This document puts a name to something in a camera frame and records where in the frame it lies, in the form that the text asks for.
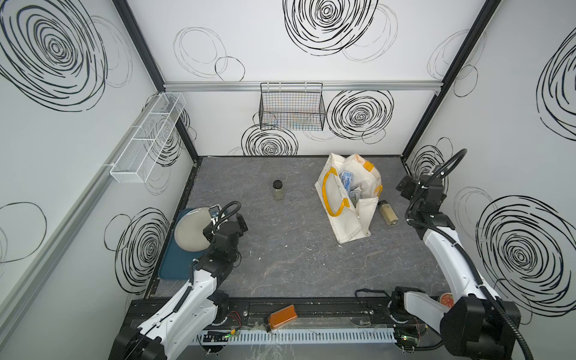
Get clear compass case green label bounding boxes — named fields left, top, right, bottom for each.
left=349, top=185, right=363, bottom=207

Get cream canvas bag yellow handles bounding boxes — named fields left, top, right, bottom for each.
left=314, top=153, right=383, bottom=245

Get large blue mifly compass case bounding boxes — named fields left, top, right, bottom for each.
left=340, top=170, right=354, bottom=193

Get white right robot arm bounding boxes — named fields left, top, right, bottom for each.
left=388, top=175, right=523, bottom=359

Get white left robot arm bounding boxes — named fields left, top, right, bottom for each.
left=109, top=214, right=248, bottom=359

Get round metal plate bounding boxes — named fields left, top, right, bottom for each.
left=174, top=207, right=212, bottom=252

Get powder spice jar black lid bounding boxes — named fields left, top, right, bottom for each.
left=377, top=200, right=398, bottom=226

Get teal tray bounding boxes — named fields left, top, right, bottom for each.
left=159, top=210, right=207, bottom=280

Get herb spice jar black lid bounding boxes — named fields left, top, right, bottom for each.
left=272, top=180, right=284, bottom=201

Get orange box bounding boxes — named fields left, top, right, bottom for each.
left=267, top=304, right=298, bottom=331

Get red round tin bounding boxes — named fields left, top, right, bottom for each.
left=438, top=292, right=455, bottom=308

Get white mesh wall shelf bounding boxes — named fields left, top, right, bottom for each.
left=109, top=92, right=186, bottom=184

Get black wire basket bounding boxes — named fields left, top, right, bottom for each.
left=258, top=82, right=326, bottom=132

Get white slotted cable duct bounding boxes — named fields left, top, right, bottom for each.
left=192, top=328, right=397, bottom=346

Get black corrugated cable hose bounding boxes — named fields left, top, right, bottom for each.
left=404, top=148, right=534, bottom=360

